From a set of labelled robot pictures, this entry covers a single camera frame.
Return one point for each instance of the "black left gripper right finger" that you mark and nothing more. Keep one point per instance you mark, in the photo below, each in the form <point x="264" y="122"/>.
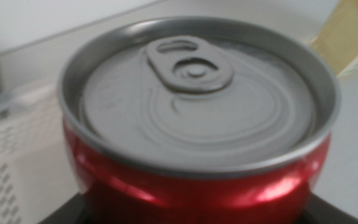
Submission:
<point x="325" y="214"/>

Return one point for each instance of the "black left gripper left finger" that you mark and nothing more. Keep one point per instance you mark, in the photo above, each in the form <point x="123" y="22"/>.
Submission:
<point x="73" y="213"/>

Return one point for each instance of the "red cola can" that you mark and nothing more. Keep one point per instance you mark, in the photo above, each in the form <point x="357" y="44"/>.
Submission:
<point x="197" y="124"/>

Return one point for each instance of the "yellow tea bottle green label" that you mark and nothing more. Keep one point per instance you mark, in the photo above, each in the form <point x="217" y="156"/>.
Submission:
<point x="343" y="34"/>

